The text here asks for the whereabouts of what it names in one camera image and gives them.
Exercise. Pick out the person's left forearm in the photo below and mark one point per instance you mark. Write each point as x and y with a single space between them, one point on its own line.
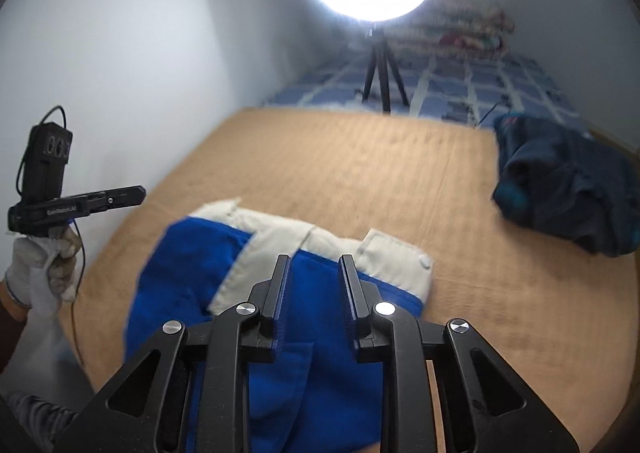
10 328

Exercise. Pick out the blue checked bed sheet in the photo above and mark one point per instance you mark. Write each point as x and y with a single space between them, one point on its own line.
450 88

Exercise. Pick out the person's left hand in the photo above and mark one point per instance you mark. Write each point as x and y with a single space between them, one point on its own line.
42 278

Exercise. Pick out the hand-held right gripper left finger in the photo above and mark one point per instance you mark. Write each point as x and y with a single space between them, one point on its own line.
282 298

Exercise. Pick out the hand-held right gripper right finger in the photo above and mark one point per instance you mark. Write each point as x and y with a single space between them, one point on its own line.
350 303

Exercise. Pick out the white and blue work jacket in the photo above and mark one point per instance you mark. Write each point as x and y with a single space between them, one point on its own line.
320 383

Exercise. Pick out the folded floral quilt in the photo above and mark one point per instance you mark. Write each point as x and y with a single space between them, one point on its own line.
470 33

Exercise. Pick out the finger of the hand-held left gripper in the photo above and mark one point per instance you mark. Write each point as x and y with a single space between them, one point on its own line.
120 197

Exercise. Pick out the person's grey clothing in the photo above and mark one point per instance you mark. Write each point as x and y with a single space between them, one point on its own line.
35 413

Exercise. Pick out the dark blue garment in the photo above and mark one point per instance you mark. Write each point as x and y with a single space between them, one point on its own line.
560 183

